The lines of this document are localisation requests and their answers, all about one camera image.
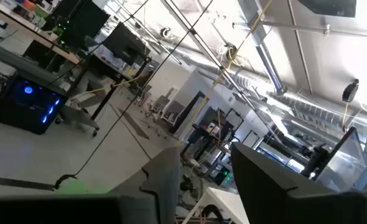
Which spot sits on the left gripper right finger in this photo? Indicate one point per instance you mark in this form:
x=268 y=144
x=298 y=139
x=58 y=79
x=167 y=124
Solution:
x=258 y=186

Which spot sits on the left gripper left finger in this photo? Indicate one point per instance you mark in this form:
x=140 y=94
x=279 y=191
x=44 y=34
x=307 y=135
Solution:
x=166 y=174

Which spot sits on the white perforated metal riser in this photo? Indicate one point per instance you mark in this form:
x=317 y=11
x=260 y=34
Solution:
x=227 y=202

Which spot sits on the cluttered black workbench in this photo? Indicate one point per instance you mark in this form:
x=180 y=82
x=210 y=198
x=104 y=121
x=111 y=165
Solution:
x=202 y=130

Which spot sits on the black computer monitor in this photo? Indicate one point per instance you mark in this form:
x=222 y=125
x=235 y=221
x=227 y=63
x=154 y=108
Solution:
x=342 y=168
x=124 y=43
x=84 y=21

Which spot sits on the grey office chair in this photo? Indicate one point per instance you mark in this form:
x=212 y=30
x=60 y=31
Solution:
x=81 y=115

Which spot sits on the black standing desk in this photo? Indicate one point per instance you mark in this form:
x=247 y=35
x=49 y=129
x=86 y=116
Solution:
x=109 y=67

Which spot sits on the computer tower with blue lights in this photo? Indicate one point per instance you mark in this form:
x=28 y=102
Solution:
x=25 y=105

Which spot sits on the wooden top desk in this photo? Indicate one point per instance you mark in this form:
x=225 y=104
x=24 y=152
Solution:
x=62 y=53

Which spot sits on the silver ribbed air duct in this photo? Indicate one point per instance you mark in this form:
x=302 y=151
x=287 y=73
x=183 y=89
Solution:
x=311 y=112

